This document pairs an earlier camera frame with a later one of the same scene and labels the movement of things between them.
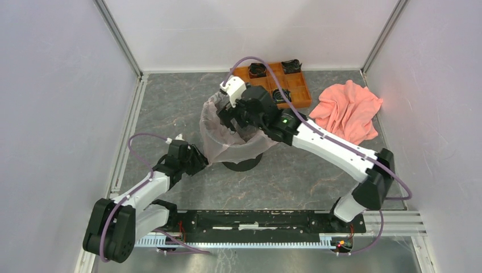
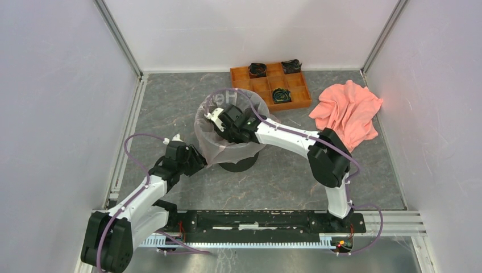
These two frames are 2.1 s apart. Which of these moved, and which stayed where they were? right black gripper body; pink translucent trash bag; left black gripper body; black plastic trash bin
Moved: right black gripper body
Stayed: pink translucent trash bag; black plastic trash bin; left black gripper body
